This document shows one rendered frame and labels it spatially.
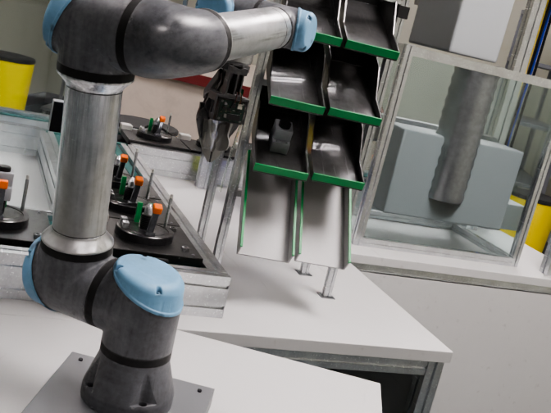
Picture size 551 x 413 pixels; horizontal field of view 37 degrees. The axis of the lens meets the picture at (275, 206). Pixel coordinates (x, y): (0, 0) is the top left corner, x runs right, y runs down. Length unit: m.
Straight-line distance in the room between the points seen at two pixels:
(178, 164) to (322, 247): 1.24
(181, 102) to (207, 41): 5.15
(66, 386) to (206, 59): 0.59
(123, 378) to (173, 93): 5.12
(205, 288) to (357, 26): 0.74
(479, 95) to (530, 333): 0.92
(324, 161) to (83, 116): 0.92
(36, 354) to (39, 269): 0.25
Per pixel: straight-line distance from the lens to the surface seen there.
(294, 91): 1.98
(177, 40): 1.17
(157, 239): 1.94
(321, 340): 1.92
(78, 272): 1.34
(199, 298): 1.87
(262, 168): 1.92
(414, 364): 2.08
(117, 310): 1.31
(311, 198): 2.11
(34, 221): 1.96
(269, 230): 2.00
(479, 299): 3.04
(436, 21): 3.02
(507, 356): 3.22
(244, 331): 1.86
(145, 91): 6.41
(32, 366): 1.54
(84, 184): 1.30
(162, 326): 1.31
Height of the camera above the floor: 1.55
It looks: 13 degrees down
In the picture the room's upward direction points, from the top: 14 degrees clockwise
